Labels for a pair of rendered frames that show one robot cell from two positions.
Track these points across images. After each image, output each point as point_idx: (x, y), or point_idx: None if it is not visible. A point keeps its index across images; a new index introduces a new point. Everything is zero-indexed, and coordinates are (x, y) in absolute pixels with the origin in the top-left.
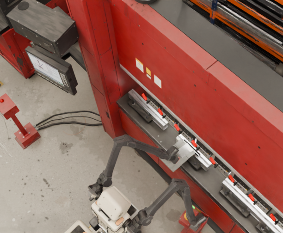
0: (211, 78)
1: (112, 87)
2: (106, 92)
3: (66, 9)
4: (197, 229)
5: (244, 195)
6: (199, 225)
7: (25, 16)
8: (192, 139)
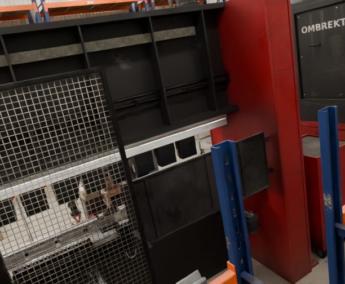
0: None
1: (216, 142)
2: (212, 141)
3: None
4: (70, 213)
5: (69, 230)
6: (73, 216)
7: None
8: (133, 168)
